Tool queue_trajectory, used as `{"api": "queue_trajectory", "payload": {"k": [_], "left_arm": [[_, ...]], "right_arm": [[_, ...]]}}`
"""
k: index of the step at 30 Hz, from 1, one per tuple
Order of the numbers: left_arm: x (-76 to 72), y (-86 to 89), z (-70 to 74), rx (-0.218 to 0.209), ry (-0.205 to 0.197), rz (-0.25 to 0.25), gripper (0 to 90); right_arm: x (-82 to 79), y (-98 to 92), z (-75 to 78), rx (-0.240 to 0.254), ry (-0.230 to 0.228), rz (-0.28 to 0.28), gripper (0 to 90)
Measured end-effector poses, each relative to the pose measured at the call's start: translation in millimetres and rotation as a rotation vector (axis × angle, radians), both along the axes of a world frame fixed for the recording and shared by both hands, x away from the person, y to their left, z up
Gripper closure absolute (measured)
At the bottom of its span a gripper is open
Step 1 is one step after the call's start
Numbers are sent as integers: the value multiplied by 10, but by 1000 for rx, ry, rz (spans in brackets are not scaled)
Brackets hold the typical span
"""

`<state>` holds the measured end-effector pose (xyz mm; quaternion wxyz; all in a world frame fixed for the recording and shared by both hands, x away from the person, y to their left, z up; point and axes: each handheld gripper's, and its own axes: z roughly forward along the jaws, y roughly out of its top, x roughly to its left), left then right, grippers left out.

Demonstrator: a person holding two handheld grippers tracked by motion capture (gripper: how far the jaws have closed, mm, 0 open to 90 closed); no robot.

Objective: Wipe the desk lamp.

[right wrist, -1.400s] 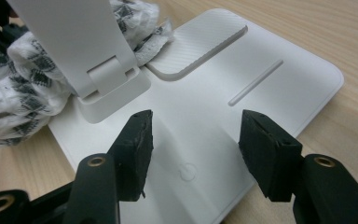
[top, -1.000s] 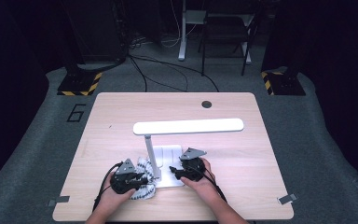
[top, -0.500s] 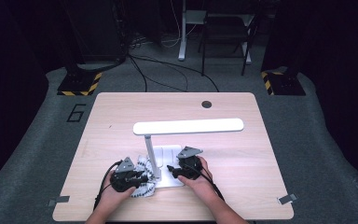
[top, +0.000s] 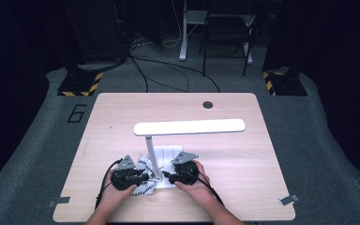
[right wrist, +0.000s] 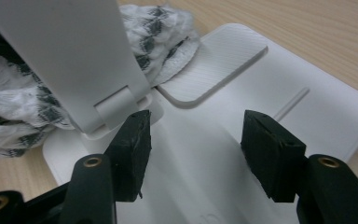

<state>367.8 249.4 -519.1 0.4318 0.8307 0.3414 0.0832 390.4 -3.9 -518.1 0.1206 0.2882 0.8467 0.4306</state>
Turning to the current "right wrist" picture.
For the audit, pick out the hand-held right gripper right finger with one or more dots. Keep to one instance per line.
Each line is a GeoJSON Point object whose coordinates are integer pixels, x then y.
{"type": "Point", "coordinates": [273, 155]}

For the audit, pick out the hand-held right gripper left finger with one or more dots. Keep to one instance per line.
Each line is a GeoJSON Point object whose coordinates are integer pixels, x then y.
{"type": "Point", "coordinates": [130, 155]}

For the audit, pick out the white desk lamp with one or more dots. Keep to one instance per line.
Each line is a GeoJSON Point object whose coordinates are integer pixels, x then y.
{"type": "Point", "coordinates": [199, 149]}

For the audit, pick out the white grey patterned cloth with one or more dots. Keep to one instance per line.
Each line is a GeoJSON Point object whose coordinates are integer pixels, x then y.
{"type": "Point", "coordinates": [18, 109]}

